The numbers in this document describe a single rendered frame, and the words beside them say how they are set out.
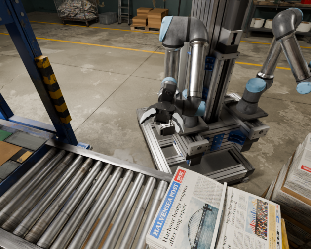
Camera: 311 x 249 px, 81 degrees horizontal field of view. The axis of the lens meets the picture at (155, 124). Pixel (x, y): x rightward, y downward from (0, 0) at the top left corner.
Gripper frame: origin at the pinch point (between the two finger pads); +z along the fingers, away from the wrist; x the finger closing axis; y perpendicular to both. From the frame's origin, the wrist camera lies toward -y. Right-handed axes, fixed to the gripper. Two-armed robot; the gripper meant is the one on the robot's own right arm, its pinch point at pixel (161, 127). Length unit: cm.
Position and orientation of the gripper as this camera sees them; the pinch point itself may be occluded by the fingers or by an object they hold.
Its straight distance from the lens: 61.6
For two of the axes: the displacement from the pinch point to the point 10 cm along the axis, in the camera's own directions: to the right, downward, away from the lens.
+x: -9.8, -1.9, 0.2
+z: -1.4, 6.5, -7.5
